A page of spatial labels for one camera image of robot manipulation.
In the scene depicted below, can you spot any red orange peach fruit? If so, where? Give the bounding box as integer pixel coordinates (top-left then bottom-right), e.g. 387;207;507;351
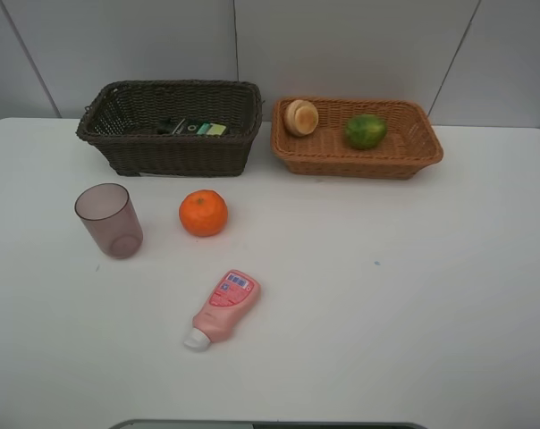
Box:
283;99;319;137

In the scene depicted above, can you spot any black pump bottle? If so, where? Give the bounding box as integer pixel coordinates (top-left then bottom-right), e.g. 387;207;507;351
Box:
156;118;228;137

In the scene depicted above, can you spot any green lime fruit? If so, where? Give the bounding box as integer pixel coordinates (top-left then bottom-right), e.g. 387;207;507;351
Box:
345;114;387;150

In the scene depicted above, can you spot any translucent purple plastic cup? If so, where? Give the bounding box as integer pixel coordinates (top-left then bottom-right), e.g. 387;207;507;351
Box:
74;183;143;259

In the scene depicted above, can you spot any orange mandarin fruit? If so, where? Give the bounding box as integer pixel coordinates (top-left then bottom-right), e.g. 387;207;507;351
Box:
179;189;229;237

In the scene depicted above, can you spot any pink squeeze bottle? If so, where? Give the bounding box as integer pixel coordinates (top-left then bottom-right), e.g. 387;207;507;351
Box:
183;270;261;351

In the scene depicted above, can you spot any tan wicker basket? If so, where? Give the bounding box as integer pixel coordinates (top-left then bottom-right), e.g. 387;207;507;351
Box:
271;97;443;180

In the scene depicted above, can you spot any dark brown wicker basket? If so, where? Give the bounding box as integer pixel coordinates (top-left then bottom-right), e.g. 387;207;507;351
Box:
76;80;263;177

